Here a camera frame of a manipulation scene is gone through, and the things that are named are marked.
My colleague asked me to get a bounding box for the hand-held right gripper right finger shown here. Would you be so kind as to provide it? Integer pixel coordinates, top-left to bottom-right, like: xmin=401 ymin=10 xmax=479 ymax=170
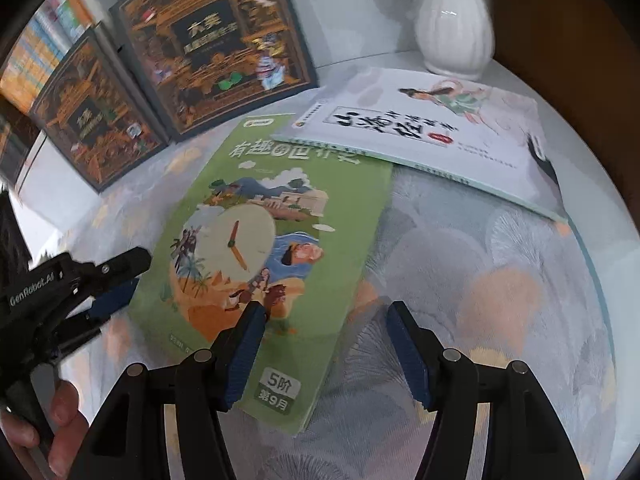
xmin=385 ymin=300 xmax=587 ymax=480

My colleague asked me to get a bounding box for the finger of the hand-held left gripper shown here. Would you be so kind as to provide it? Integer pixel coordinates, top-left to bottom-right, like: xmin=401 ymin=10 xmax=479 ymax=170
xmin=50 ymin=277 xmax=142 ymax=356
xmin=70 ymin=246 xmax=153 ymax=291

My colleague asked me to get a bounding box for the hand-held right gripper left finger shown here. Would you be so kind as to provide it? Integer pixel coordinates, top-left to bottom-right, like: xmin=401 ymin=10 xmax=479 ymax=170
xmin=72 ymin=300 xmax=269 ymax=480

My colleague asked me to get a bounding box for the green clock picture book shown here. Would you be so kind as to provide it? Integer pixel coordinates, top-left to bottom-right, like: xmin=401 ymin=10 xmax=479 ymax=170
xmin=127 ymin=112 xmax=394 ymax=437

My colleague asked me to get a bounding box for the row of colourful shelf books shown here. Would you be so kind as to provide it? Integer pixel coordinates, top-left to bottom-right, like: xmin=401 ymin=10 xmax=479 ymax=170
xmin=0 ymin=0 xmax=168 ymax=113

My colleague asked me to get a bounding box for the person's left hand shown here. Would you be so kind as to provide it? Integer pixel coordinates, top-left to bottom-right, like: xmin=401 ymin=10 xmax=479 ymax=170
xmin=0 ymin=379 xmax=92 ymax=479

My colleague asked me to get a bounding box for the dark ornate encyclopedia book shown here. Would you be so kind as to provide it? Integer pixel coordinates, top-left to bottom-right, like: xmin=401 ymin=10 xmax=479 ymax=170
xmin=107 ymin=0 xmax=321 ymax=143
xmin=27 ymin=25 xmax=171 ymax=193

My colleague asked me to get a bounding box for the white swallow lady book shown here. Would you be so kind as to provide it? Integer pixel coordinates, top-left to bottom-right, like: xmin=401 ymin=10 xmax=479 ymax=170
xmin=270 ymin=66 xmax=572 ymax=224

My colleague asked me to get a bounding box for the white ribbed vase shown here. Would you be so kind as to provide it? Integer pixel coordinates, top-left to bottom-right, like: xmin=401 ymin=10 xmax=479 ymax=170
xmin=414 ymin=0 xmax=497 ymax=79

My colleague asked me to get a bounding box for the brown wooden cabinet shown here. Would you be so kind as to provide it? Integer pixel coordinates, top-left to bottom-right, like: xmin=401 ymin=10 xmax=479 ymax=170
xmin=487 ymin=0 xmax=640 ymax=171

